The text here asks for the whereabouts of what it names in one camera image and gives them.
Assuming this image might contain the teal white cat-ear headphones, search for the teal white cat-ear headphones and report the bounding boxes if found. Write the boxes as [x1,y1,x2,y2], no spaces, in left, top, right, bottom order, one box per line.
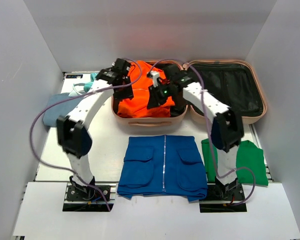
[68,71,99,97]

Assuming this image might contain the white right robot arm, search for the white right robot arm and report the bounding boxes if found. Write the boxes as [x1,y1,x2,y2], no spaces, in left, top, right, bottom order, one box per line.
[146,65,244,200]

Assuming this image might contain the blue zip jacket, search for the blue zip jacket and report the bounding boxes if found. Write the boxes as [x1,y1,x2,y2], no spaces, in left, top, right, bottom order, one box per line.
[117,135,208,202]

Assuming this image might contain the pink suitcase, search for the pink suitcase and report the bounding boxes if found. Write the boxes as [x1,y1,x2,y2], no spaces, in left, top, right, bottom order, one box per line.
[111,59,268,127]

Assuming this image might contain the orange jacket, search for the orange jacket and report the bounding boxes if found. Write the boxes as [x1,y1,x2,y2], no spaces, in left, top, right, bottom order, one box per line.
[117,61,175,118]

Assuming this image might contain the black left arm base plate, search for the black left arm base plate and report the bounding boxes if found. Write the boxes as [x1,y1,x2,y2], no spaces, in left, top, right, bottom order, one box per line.
[62,183,116,213]

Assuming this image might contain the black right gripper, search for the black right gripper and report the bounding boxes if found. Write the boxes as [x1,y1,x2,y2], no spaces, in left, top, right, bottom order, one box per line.
[146,82,174,111]

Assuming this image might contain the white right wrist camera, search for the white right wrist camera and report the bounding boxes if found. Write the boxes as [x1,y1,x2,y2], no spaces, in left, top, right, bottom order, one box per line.
[146,70,160,87]

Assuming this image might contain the small dark label sticker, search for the small dark label sticker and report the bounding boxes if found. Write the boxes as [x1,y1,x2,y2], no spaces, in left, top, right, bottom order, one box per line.
[65,74,83,79]

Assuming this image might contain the green t-shirt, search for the green t-shirt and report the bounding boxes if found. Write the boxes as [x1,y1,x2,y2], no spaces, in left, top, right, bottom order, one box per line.
[201,139,269,186]

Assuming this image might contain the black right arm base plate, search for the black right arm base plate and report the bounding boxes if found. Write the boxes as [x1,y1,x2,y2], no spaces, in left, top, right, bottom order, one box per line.
[199,183,247,213]

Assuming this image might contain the grey-blue folded cloth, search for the grey-blue folded cloth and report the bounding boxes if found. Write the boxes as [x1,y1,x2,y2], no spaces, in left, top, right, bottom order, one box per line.
[42,92,78,128]

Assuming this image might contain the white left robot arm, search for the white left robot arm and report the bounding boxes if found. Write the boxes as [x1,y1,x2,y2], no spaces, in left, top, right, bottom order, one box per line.
[56,58,134,200]

